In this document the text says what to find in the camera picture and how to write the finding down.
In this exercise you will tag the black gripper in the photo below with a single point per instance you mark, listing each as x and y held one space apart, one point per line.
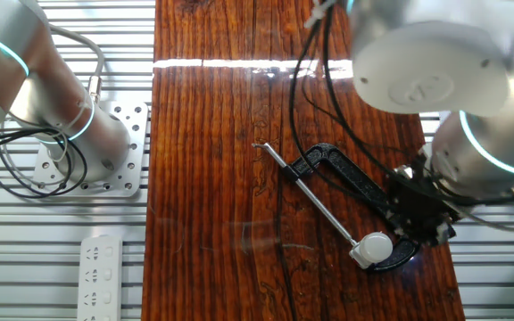
420 200

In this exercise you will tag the small white cap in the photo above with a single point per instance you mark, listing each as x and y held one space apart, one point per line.
376 247

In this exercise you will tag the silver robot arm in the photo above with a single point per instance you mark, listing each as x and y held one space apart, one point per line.
417 67

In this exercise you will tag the black metal C-clamp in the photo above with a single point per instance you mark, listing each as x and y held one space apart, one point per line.
324 153

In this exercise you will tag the brown wooden board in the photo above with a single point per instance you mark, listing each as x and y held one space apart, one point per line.
217 178

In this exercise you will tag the white zip tie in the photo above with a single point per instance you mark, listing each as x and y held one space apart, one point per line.
317 15

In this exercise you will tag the white power strip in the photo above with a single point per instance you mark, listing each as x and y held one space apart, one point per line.
101 276

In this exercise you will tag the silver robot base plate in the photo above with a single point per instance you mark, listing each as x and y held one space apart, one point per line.
134 134

